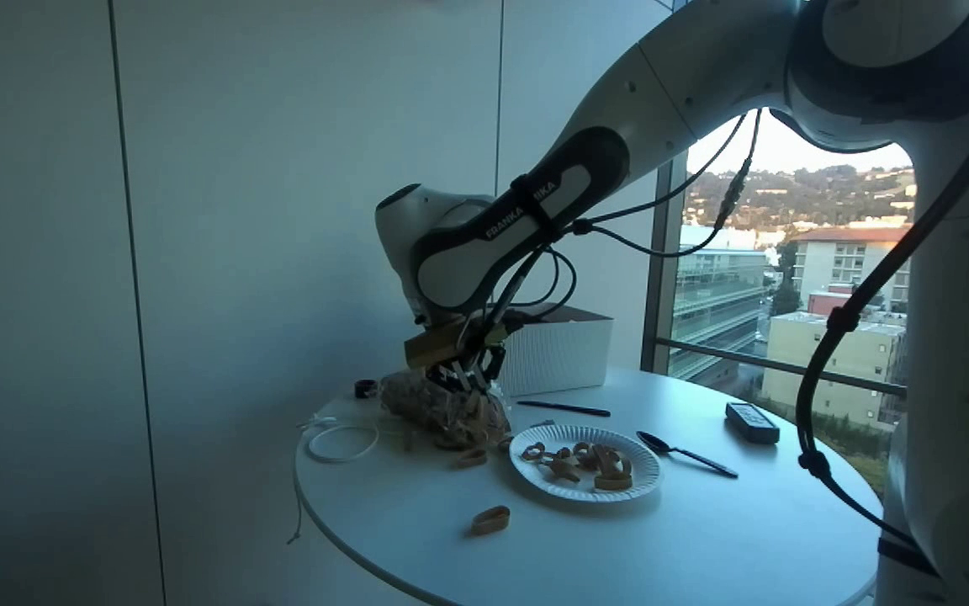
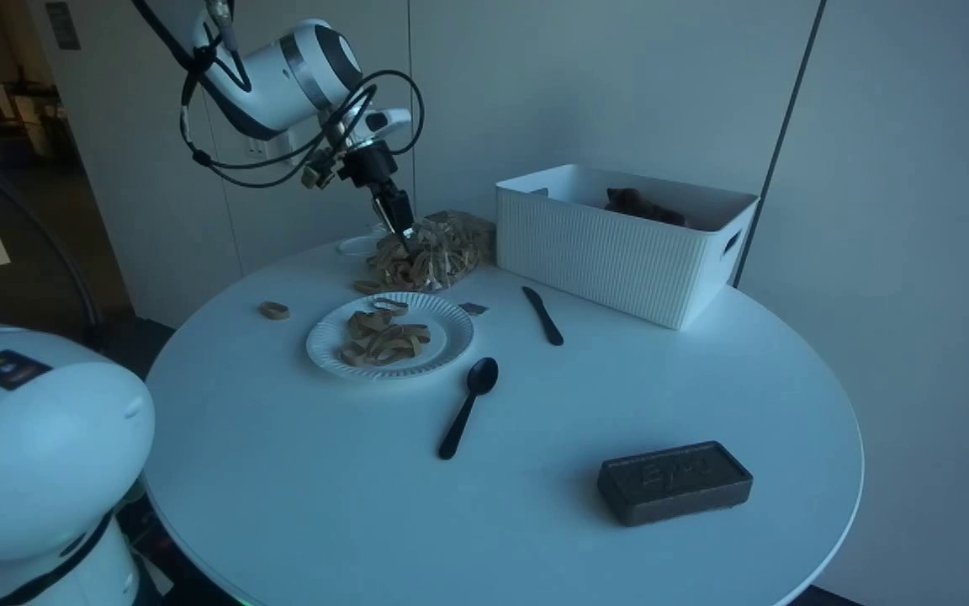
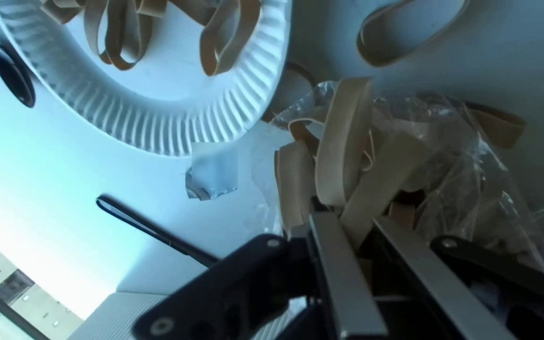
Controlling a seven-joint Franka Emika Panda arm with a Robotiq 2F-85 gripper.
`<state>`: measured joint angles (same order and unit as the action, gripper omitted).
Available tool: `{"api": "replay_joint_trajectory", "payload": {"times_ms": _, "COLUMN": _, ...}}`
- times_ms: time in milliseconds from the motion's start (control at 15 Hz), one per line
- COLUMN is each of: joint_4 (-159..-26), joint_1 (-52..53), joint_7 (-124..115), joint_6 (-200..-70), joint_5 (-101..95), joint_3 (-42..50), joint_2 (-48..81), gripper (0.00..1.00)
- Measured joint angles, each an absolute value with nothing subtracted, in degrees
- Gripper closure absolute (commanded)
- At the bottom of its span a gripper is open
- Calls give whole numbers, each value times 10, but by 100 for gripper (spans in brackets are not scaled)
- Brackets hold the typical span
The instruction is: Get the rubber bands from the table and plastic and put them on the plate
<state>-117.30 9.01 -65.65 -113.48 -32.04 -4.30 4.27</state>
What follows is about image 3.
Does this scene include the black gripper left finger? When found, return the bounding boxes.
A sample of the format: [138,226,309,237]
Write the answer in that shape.
[130,211,391,340]

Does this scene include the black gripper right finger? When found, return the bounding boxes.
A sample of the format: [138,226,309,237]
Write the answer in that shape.
[372,214,544,340]

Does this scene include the white paper plate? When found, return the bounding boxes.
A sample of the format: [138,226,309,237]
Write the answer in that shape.
[0,0,292,158]

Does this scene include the black marker pen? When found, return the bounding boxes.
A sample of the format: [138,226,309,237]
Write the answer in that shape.
[94,192,221,267]

